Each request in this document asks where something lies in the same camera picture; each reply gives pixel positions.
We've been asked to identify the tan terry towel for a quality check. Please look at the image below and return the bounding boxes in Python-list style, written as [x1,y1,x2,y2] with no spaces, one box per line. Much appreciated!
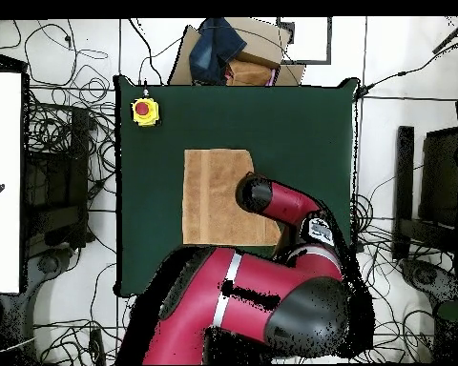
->
[181,148,282,247]

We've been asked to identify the dark green tablecloth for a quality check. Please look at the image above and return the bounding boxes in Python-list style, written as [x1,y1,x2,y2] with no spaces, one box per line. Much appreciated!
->
[113,74,362,300]

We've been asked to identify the yellow emergency stop button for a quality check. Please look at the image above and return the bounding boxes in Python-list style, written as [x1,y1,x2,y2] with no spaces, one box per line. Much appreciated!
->
[130,96,162,128]

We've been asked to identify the tan towel in box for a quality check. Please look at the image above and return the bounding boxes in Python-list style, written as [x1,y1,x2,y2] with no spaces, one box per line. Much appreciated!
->
[225,58,278,87]

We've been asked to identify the black equipment stand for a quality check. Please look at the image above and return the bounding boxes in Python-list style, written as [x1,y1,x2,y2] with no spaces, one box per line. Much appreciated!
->
[22,106,96,256]

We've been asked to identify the blue denim jeans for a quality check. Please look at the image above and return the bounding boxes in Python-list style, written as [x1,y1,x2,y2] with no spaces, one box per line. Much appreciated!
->
[188,16,248,86]

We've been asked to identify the brown cardboard box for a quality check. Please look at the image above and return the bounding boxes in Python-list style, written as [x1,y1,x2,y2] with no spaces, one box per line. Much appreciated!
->
[167,16,307,87]

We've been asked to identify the long black bar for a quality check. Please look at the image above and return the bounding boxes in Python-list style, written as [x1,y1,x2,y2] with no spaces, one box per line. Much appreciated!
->
[391,125,416,262]

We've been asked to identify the black power strip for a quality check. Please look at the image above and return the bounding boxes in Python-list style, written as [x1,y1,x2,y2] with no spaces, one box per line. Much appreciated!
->
[88,327,107,366]

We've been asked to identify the black panel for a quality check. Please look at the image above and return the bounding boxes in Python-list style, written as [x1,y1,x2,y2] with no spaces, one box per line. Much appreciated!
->
[419,127,458,230]

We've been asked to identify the white desk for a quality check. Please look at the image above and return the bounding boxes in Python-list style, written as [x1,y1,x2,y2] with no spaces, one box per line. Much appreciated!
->
[0,71,23,295]

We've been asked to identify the dark rod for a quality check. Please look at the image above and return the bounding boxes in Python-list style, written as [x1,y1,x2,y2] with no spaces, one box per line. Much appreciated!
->
[431,16,458,54]

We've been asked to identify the dark square frame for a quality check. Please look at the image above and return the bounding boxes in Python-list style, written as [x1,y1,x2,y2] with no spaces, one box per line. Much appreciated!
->
[276,16,333,65]

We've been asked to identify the black cable with connector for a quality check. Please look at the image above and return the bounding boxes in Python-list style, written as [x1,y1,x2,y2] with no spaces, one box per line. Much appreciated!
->
[353,35,458,101]

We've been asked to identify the black pedestal leg with knob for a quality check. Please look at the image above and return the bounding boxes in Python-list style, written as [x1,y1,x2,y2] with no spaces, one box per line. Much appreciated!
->
[26,247,81,295]
[400,258,458,306]

